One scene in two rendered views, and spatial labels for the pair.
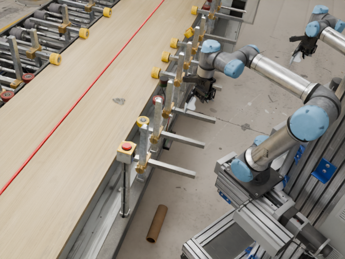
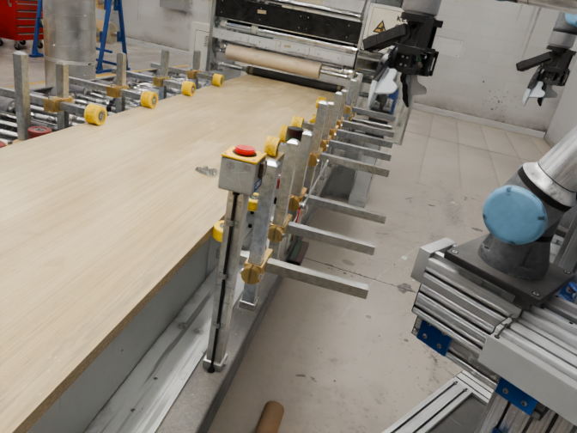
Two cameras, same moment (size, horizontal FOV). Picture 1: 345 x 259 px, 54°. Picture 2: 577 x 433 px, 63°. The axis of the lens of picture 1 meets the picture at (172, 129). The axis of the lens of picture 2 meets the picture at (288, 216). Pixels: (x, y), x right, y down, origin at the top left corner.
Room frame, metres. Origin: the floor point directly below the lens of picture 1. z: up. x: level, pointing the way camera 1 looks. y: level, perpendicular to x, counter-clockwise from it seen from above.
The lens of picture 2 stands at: (0.19, 0.11, 1.49)
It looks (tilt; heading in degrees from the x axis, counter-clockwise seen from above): 24 degrees down; 359
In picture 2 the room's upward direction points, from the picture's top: 11 degrees clockwise
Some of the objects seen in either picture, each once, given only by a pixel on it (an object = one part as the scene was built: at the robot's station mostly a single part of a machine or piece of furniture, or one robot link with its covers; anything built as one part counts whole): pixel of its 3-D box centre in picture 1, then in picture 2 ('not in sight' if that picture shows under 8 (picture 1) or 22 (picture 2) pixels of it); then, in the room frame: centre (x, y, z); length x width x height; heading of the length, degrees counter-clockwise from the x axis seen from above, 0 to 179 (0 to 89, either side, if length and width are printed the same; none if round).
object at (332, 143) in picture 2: (195, 63); (337, 144); (2.33, -0.10, 0.95); 0.50 x 0.04 x 0.04; 80
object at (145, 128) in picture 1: (142, 156); (258, 245); (1.32, 0.14, 0.90); 0.03 x 0.03 x 0.48; 80
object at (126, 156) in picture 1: (126, 152); (241, 172); (1.06, 0.19, 1.18); 0.07 x 0.07 x 0.08; 80
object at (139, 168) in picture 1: (143, 162); (257, 265); (1.34, 0.14, 0.82); 0.13 x 0.06 x 0.05; 170
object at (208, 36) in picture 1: (215, 38); (361, 127); (2.81, -0.26, 0.95); 0.36 x 0.03 x 0.03; 80
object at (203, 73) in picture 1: (206, 70); (422, 4); (1.28, -0.11, 1.54); 0.08 x 0.08 x 0.05
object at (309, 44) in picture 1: (308, 43); (554, 66); (1.87, -0.71, 1.46); 0.09 x 0.08 x 0.12; 45
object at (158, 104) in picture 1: (156, 129); (281, 212); (1.56, 0.10, 0.89); 0.03 x 0.03 x 0.48; 80
